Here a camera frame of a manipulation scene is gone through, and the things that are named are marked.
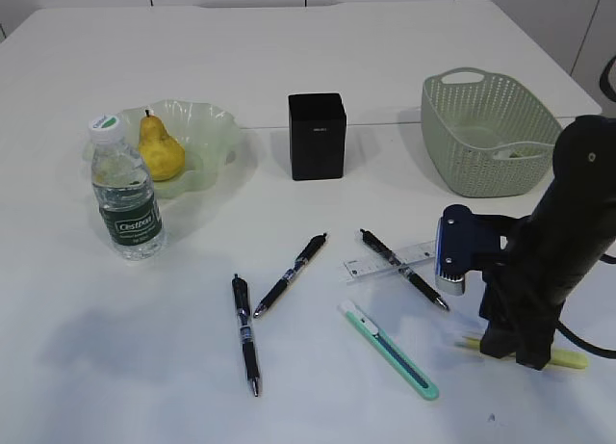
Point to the black pen on ruler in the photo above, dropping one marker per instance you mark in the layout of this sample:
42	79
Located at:
408	274

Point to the green woven plastic basket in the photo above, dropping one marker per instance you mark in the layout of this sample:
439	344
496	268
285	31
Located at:
468	113

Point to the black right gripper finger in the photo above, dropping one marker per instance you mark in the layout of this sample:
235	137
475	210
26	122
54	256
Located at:
534	350
499	340

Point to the clear plastic ruler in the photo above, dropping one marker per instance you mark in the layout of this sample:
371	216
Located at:
375	265

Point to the black square pen holder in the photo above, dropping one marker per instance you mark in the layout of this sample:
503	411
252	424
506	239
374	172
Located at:
317	128

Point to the yellow utility knife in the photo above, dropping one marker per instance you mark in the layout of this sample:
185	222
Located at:
559	357

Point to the yellow waste paper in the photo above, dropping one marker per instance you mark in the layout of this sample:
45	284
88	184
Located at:
516	152

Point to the yellow pear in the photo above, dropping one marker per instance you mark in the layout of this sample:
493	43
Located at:
163	155

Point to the clear water bottle green label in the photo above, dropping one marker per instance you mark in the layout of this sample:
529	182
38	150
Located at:
123	188

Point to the black pen front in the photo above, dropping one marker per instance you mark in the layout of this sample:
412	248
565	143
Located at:
243	312

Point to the green utility knife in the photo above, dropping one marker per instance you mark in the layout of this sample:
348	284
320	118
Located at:
389	350

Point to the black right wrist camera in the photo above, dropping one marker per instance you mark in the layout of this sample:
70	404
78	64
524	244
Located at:
465	242

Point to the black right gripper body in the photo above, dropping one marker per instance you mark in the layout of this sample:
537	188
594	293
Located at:
550	251

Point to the black pen middle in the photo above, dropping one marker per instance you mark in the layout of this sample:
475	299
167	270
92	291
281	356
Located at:
268	301

